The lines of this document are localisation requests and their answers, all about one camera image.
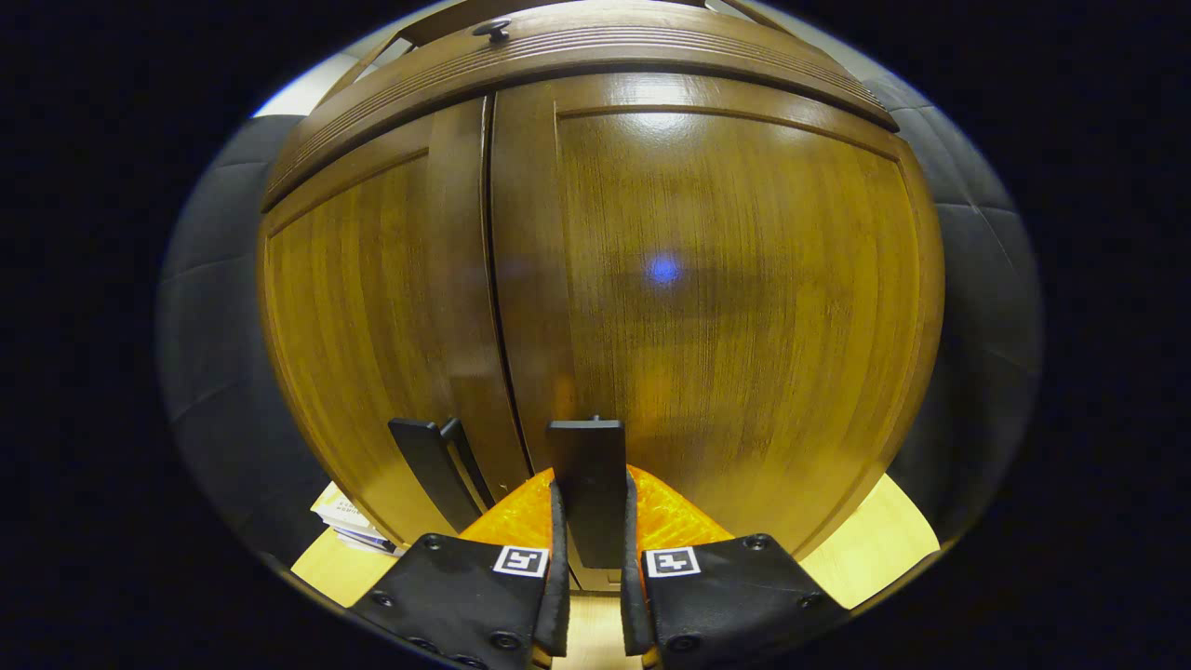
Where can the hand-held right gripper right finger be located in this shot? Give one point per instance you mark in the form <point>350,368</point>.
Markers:
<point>633,605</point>

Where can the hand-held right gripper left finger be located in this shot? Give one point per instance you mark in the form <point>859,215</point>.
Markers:
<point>558,605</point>

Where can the wooden cabinet door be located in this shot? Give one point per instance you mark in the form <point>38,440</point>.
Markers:
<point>372,316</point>
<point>726,307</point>

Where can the wooden double-door shoe cabinet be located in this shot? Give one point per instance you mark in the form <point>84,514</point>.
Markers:
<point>521,28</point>

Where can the stack of paper booklets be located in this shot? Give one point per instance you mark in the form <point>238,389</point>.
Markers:
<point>349,521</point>

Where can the wooden drawer with black knob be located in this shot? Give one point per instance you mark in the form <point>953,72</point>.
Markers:
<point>577,51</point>

